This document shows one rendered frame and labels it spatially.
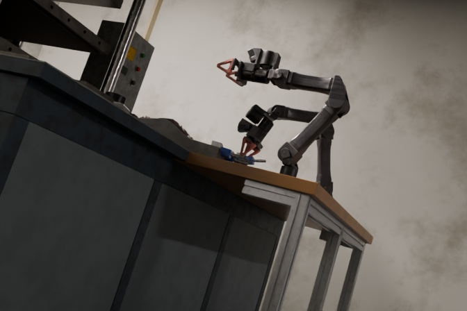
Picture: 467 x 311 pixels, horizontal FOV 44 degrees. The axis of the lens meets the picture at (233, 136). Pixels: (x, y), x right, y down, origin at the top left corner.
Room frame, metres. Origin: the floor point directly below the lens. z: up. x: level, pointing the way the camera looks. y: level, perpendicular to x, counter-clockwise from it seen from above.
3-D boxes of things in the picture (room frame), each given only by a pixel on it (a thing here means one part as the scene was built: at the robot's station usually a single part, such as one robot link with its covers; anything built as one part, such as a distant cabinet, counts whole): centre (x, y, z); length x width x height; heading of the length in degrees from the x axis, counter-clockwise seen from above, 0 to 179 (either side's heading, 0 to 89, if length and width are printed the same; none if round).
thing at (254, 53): (2.17, 0.02, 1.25); 0.07 x 0.06 x 0.11; 155
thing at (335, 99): (2.06, -0.22, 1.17); 0.30 x 0.09 x 0.12; 65
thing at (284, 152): (2.05, -0.22, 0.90); 0.09 x 0.06 x 0.06; 155
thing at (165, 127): (2.14, 0.26, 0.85); 0.50 x 0.26 x 0.11; 81
